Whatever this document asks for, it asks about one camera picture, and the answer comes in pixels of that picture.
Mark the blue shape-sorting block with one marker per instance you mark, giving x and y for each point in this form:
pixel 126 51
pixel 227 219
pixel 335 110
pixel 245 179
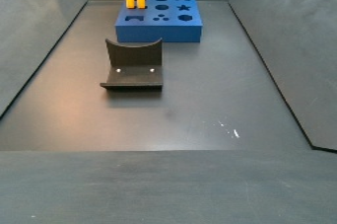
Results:
pixel 171 20

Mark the black curved holder bracket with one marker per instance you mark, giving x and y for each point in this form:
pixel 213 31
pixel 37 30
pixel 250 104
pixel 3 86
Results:
pixel 137 66

